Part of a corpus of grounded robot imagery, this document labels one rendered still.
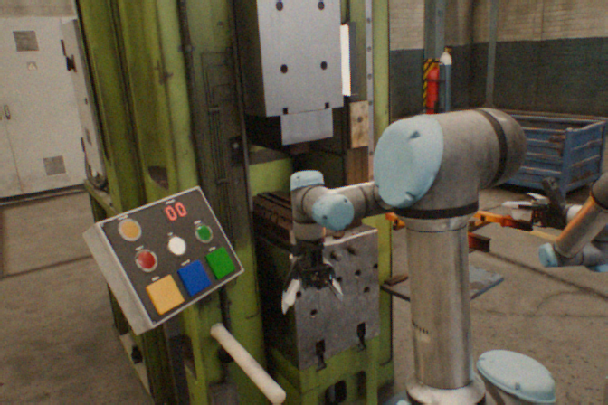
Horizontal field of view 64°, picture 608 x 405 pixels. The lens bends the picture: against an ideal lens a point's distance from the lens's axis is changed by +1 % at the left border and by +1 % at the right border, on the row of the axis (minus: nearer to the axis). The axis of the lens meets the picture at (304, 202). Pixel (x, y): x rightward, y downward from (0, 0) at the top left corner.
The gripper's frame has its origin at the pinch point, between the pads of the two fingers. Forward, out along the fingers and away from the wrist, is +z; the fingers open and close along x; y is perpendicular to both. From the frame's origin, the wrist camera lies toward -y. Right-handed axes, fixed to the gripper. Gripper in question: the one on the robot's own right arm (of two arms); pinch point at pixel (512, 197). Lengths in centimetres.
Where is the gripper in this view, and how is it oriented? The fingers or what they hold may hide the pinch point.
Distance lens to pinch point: 188.0
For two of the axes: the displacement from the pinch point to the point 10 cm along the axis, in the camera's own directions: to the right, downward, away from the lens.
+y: 0.6, 9.5, 3.0
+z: -6.2, -2.0, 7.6
